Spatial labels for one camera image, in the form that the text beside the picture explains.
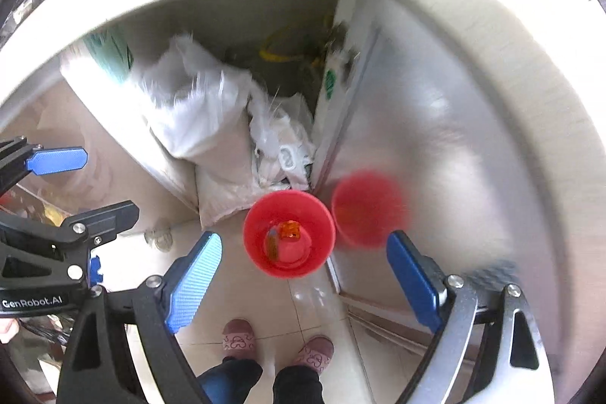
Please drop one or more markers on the pink patterned slipper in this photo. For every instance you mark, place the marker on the pink patterned slipper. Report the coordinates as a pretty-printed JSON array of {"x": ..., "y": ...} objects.
[
  {"x": 239, "y": 335},
  {"x": 315, "y": 354}
]

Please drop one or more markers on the person's left leg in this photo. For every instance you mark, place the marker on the person's left leg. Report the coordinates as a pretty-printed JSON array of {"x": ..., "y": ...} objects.
[{"x": 229, "y": 380}]

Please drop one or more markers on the red plastic bin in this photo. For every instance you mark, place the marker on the red plastic bin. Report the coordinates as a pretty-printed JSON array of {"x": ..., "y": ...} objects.
[{"x": 263, "y": 214}]

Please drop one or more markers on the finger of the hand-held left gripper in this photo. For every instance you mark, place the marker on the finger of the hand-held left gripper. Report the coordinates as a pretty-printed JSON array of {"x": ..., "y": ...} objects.
[
  {"x": 57, "y": 160},
  {"x": 99, "y": 219}
]

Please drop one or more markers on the metal-faced cabinet door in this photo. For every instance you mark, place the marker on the metal-faced cabinet door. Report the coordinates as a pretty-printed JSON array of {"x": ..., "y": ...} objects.
[{"x": 426, "y": 124}]

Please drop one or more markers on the large white woven sack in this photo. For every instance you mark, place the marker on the large white woven sack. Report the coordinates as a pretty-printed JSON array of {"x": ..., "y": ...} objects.
[{"x": 189, "y": 110}]

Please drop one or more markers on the person's right leg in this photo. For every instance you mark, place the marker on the person's right leg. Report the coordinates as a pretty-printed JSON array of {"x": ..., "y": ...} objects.
[{"x": 298, "y": 385}]

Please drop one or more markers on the clear plastic piece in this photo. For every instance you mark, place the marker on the clear plastic piece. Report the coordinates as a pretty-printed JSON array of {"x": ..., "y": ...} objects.
[{"x": 158, "y": 239}]

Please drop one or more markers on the crumpled white plastic bag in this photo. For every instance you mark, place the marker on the crumpled white plastic bag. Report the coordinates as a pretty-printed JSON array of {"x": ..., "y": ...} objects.
[{"x": 284, "y": 134}]

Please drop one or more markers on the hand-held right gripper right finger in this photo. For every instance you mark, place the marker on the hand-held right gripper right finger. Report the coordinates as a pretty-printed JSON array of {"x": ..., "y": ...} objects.
[{"x": 412, "y": 285}]

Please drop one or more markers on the teal cloth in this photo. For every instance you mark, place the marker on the teal cloth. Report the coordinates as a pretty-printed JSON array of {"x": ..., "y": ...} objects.
[{"x": 111, "y": 51}]

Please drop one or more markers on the flat white woven sack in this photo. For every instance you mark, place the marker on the flat white woven sack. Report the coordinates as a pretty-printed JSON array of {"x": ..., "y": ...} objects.
[{"x": 222, "y": 191}]

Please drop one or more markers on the round green sticker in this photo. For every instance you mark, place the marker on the round green sticker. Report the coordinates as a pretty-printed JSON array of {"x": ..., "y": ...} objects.
[{"x": 330, "y": 84}]

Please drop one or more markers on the person's leg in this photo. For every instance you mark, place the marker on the person's leg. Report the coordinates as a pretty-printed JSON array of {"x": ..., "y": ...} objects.
[
  {"x": 298, "y": 385},
  {"x": 229, "y": 380}
]

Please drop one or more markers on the person's left hand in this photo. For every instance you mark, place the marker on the person's left hand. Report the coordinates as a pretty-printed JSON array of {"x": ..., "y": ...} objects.
[{"x": 6, "y": 331}]

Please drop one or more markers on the orange plastic wrapper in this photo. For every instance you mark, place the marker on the orange plastic wrapper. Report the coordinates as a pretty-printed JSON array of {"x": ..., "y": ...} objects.
[{"x": 289, "y": 230}]

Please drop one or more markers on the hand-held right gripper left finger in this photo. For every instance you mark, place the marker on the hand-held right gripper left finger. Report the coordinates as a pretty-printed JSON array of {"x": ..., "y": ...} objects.
[{"x": 194, "y": 281}]

